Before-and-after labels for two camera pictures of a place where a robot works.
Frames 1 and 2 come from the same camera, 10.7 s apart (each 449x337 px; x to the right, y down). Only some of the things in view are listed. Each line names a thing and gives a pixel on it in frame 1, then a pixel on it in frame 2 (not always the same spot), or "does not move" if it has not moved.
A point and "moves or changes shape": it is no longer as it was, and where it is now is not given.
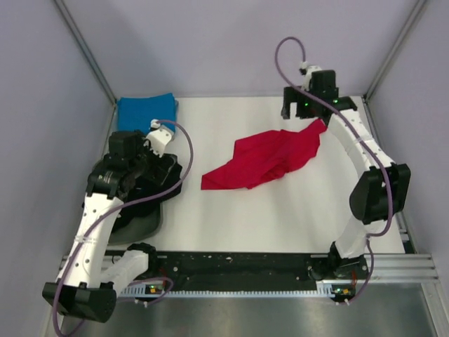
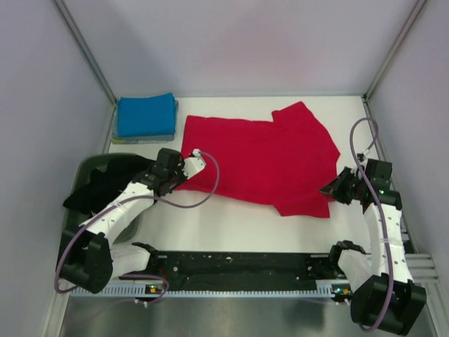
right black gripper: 292,95 -> 334,187
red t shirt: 262,159 moves or changes shape
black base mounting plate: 249,269 does not move
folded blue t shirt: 137,113 does not move
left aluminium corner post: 89,55 does not move
